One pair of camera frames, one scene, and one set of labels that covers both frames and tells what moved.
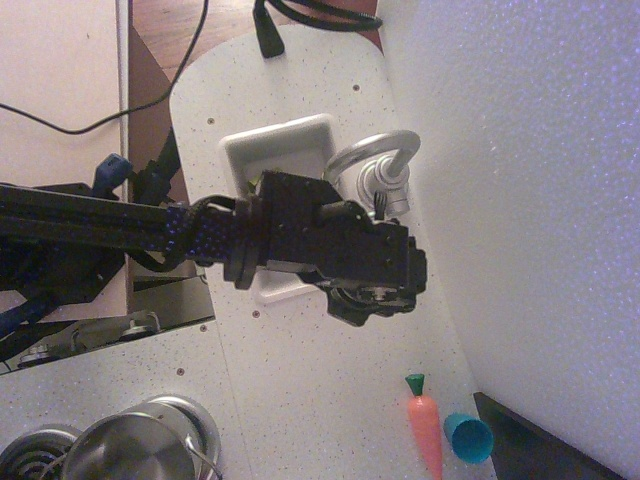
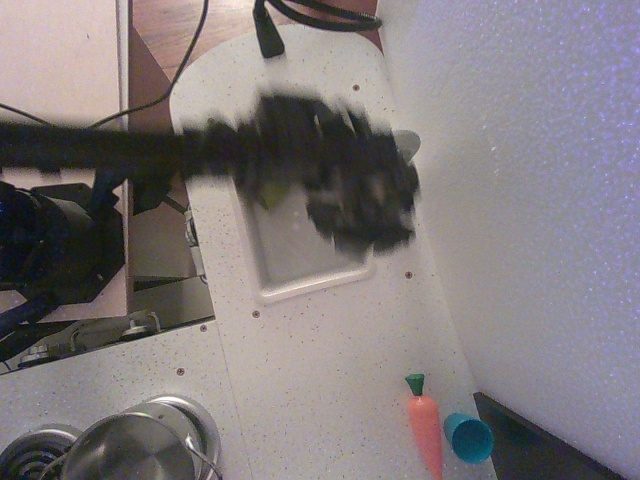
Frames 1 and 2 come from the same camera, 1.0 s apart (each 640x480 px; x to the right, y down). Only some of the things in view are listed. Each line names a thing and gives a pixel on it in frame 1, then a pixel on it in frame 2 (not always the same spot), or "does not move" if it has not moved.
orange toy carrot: (424, 419) does not move
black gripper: (366, 269) -> (358, 183)
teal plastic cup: (471, 439) does not move
